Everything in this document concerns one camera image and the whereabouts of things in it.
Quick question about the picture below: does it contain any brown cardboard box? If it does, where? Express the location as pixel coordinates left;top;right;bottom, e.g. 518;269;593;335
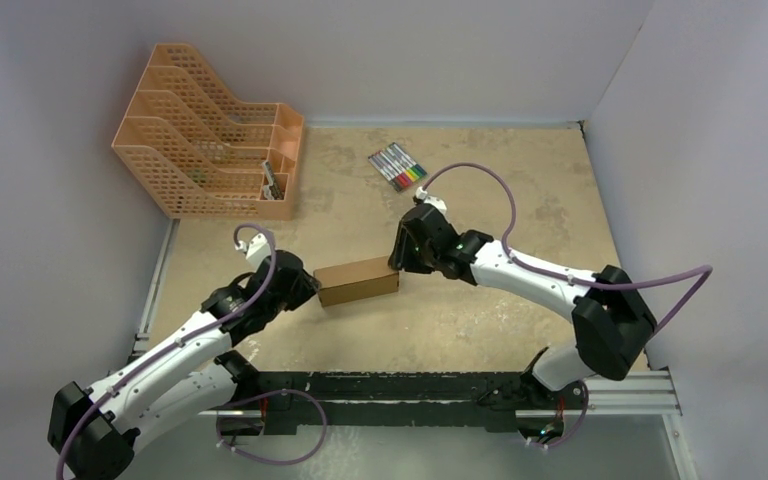
313;256;400;307

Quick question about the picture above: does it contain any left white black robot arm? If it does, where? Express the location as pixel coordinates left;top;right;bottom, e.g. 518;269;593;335
47;248;320;479

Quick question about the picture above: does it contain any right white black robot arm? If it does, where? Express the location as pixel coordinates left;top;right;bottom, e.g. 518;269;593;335
389;203;656;407

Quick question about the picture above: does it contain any pack of coloured markers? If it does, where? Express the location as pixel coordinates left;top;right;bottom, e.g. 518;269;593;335
367;142;428;192

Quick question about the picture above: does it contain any orange plastic file rack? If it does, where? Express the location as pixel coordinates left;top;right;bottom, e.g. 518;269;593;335
112;43;305;221

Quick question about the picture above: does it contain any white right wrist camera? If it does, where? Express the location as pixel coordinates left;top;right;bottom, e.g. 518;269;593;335
413;186;447;215

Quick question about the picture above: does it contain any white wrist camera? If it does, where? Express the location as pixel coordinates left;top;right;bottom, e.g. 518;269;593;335
234;233;273;270
413;186;447;215

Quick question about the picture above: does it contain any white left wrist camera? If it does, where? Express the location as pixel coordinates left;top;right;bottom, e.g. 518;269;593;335
234;233;273;270

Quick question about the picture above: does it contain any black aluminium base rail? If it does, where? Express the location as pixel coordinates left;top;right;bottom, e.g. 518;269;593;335
198;369;682;439

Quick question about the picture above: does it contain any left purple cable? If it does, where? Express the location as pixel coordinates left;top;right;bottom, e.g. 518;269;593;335
54;223;329;480

